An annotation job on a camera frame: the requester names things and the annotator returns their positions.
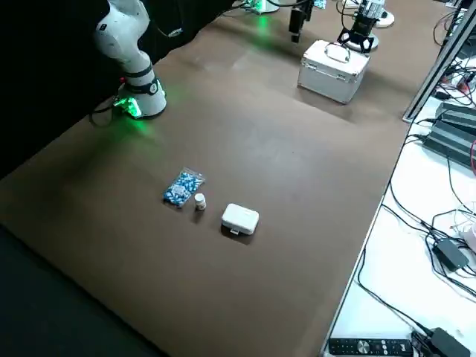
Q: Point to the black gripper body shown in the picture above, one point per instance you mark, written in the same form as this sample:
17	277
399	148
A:
362	25
299	3

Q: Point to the silver aluminium medical kit case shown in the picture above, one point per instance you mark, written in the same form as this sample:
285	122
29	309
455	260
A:
327	80

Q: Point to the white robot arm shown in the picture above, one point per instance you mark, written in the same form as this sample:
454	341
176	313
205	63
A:
130	41

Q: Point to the gray round plate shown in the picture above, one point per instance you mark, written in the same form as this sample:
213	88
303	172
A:
375	44

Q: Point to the white round plate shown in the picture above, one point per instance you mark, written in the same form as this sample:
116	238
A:
388	20

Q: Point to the blue capsule bag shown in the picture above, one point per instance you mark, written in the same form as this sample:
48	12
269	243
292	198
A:
182	187
320	3

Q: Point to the white plastic box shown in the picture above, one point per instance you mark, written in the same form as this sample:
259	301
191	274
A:
351	2
240	219

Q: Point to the black power supply brick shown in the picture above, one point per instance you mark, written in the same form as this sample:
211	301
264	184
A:
459	115
450	143

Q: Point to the small white pill bottle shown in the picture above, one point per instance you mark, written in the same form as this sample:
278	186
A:
200	202

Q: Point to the white desk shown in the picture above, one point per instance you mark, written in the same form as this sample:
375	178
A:
401	260

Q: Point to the black power adapter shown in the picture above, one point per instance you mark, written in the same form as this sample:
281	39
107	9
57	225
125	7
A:
444	342
450	254

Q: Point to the black remote control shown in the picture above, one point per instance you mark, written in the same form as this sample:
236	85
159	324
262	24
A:
368	346

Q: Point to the aluminium frame post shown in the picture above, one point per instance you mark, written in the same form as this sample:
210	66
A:
431	78

